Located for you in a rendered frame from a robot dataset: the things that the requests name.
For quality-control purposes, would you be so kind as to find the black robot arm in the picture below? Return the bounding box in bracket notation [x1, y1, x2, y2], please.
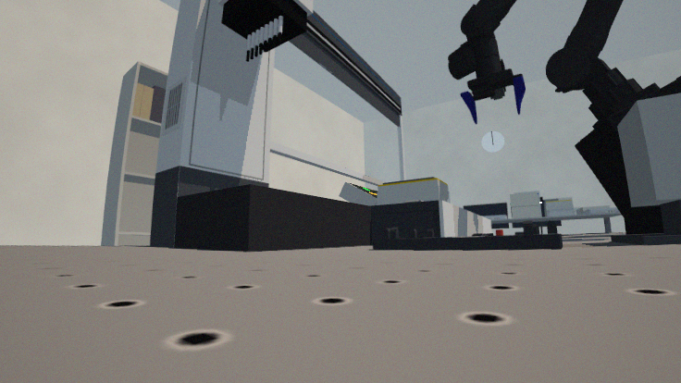
[448, 0, 660, 129]

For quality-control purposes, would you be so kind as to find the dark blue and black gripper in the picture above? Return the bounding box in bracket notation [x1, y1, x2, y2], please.
[461, 55, 526, 124]

